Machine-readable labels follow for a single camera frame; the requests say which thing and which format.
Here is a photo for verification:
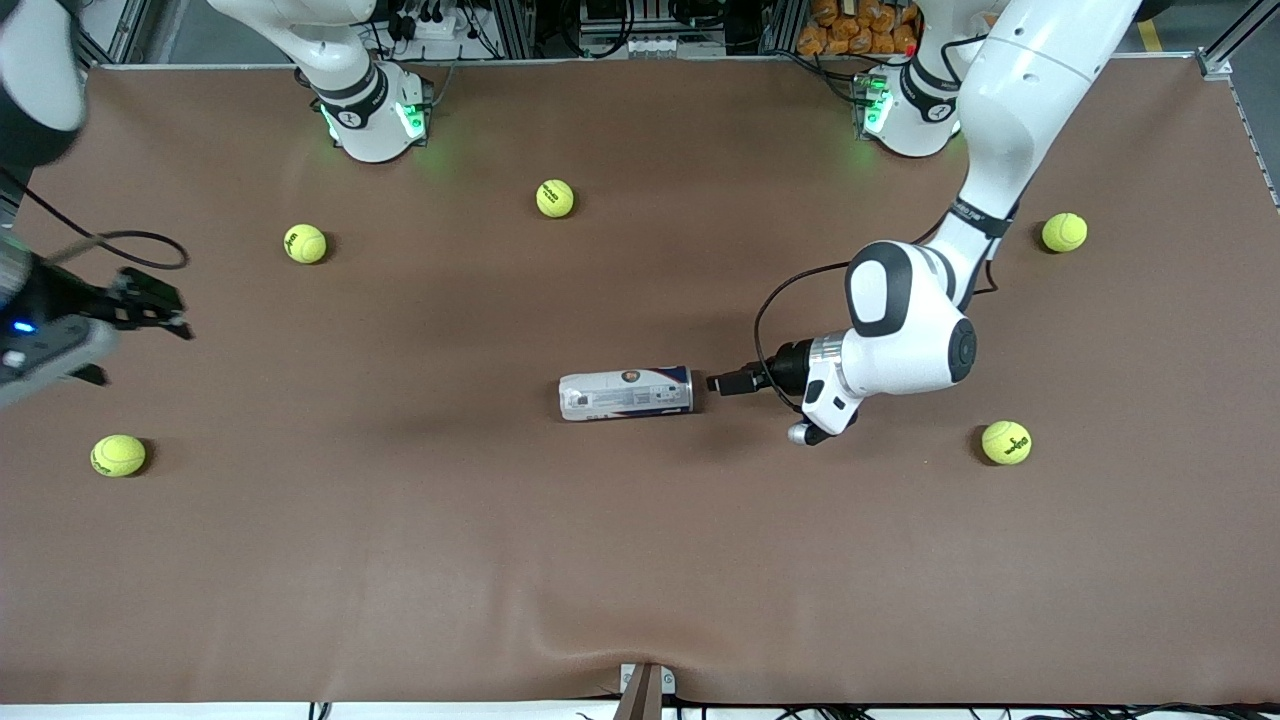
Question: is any clear tennis ball can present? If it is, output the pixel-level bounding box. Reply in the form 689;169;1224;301
558;365;695;422

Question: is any brown table mat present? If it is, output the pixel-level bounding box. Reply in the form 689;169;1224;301
0;55;1280;706

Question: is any pile of orange objects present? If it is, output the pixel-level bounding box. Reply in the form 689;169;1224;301
797;0;921;57

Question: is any grey electronics box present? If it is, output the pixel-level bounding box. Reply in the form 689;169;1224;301
580;0;728;58

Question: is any white power strip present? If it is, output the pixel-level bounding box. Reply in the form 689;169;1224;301
395;8;463;41

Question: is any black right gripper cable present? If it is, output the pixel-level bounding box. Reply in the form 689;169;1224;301
0;168;192;272

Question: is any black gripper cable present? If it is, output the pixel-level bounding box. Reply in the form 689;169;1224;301
752;200;1003;417
0;168;192;272

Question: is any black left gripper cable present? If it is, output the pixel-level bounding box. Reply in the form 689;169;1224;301
752;200;1003;417

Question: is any aluminium frame post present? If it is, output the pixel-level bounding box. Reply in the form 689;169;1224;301
85;0;153;71
1195;0;1280;83

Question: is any metal table edge bracket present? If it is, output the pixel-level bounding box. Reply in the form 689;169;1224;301
619;663;677;720

